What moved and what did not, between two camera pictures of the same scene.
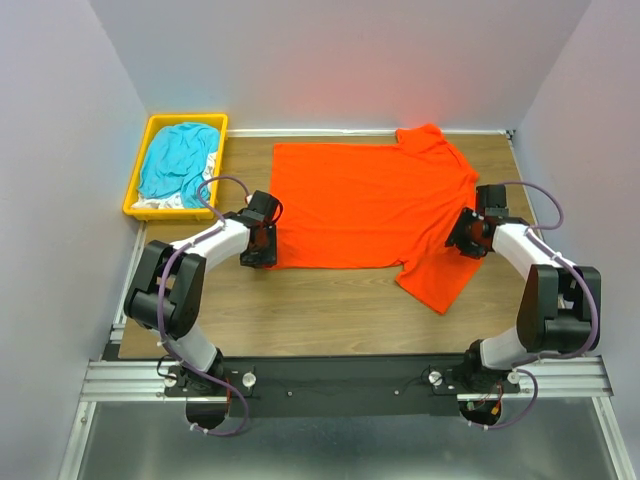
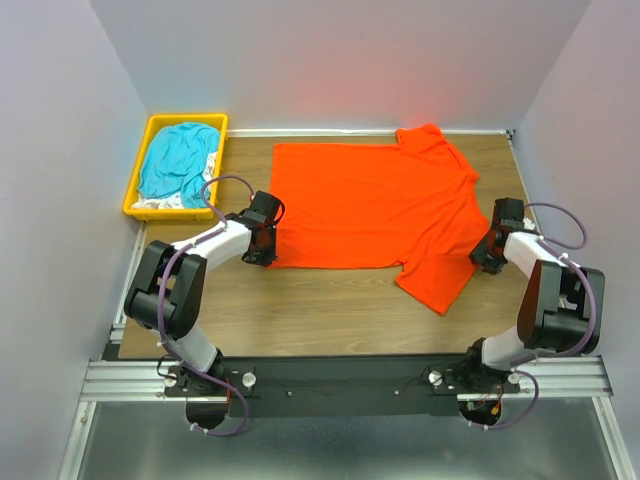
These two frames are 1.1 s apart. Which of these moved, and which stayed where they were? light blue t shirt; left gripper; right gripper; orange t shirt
Moved: right gripper
Stayed: orange t shirt; light blue t shirt; left gripper
